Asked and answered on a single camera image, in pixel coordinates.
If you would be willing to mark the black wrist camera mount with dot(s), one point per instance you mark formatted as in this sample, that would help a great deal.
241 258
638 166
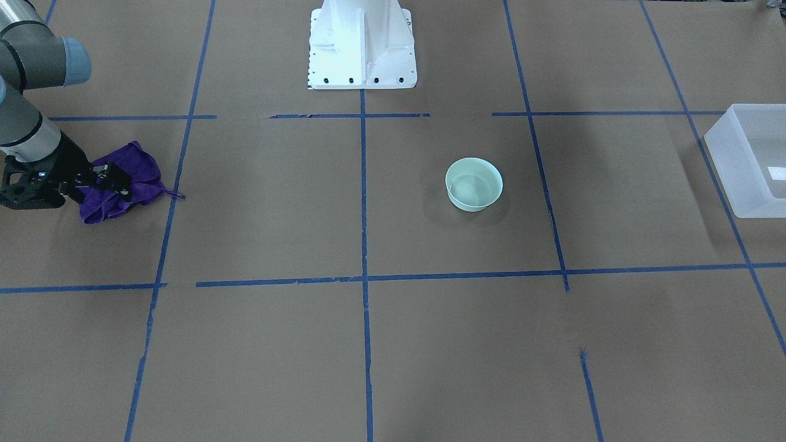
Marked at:
32 185

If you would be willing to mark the translucent white plastic bin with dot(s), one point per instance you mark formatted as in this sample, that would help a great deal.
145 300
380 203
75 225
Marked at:
747 147

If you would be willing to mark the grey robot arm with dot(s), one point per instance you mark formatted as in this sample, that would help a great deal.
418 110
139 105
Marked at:
33 57

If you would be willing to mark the purple microfiber cloth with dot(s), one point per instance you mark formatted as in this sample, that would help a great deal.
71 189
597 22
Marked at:
145 186

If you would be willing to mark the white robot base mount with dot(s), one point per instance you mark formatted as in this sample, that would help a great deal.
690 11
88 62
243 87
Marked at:
361 45

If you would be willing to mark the mint green bowl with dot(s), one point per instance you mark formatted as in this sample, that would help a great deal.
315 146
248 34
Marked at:
472 184

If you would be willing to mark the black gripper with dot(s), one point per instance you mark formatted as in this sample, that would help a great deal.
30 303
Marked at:
72 164

